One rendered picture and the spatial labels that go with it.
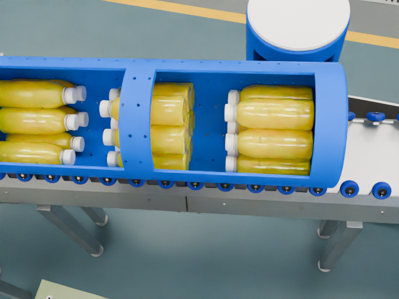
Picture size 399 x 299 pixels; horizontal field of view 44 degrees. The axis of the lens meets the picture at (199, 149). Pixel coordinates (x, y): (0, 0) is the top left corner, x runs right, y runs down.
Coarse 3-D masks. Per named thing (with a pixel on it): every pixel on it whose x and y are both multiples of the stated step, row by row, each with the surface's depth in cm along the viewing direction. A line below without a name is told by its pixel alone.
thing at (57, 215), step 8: (40, 208) 160; (48, 208) 159; (56, 208) 164; (64, 208) 171; (48, 216) 165; (56, 216) 165; (64, 216) 171; (56, 224) 174; (64, 224) 173; (72, 224) 179; (80, 224) 188; (64, 232) 183; (72, 232) 182; (80, 232) 188; (88, 232) 197; (80, 240) 192; (88, 240) 198; (96, 240) 208; (88, 248) 203; (96, 248) 208; (96, 256) 214
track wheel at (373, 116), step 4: (372, 112) 128; (376, 112) 126; (368, 116) 126; (372, 116) 125; (376, 116) 124; (380, 116) 124; (384, 116) 125; (372, 120) 125; (376, 120) 125; (380, 120) 125
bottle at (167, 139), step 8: (152, 128) 111; (160, 128) 111; (168, 128) 111; (176, 128) 111; (184, 128) 111; (112, 136) 113; (152, 136) 110; (160, 136) 110; (168, 136) 110; (176, 136) 110; (184, 136) 110; (112, 144) 114; (152, 144) 111; (160, 144) 110; (168, 144) 110; (176, 144) 110; (184, 144) 110; (152, 152) 113; (160, 152) 112; (168, 152) 112; (176, 152) 112; (184, 152) 112
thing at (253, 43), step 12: (348, 24) 133; (252, 36) 135; (252, 48) 140; (264, 48) 134; (276, 48) 131; (324, 48) 130; (336, 48) 134; (252, 60) 145; (264, 60) 175; (276, 60) 135; (288, 60) 133; (300, 60) 132; (312, 60) 133; (324, 60) 135; (336, 60) 142
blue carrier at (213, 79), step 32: (0, 64) 111; (32, 64) 111; (64, 64) 110; (96, 64) 110; (128, 64) 109; (160, 64) 108; (192, 64) 108; (224, 64) 108; (256, 64) 107; (288, 64) 107; (320, 64) 106; (96, 96) 130; (128, 96) 103; (224, 96) 126; (320, 96) 99; (96, 128) 132; (128, 128) 103; (224, 128) 128; (320, 128) 98; (96, 160) 127; (128, 160) 107; (192, 160) 125; (224, 160) 125; (320, 160) 101
